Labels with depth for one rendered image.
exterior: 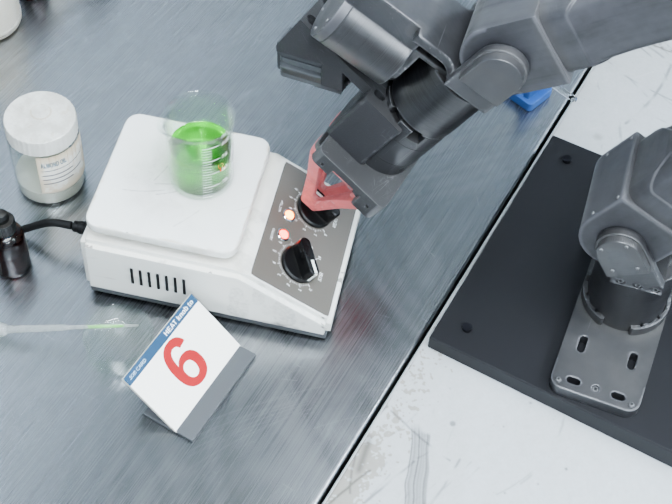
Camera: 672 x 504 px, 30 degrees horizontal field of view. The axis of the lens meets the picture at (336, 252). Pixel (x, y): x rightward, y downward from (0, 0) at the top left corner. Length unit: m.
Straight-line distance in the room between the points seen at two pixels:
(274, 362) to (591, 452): 0.25
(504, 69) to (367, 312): 0.30
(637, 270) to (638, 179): 0.07
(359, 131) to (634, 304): 0.25
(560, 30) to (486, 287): 0.30
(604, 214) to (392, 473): 0.25
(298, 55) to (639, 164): 0.25
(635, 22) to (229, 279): 0.36
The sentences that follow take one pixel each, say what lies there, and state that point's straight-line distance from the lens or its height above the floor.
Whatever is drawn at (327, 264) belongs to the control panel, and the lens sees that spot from 1.00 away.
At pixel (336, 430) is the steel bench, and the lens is 0.96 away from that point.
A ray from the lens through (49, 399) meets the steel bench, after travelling 0.99.
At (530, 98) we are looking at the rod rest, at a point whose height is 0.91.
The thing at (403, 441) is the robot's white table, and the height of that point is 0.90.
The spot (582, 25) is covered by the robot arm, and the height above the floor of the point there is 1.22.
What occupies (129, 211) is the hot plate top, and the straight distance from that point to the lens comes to 0.97.
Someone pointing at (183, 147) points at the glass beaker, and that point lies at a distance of 0.93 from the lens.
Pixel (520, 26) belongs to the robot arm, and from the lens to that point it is 0.80.
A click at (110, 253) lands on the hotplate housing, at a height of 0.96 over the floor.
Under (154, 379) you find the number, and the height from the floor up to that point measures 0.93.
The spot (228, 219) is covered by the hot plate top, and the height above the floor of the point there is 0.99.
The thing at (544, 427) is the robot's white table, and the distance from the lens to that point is 0.99.
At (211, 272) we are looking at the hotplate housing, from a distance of 0.96.
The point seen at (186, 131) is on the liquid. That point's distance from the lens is 0.97.
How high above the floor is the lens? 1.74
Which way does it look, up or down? 53 degrees down
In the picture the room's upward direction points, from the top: 6 degrees clockwise
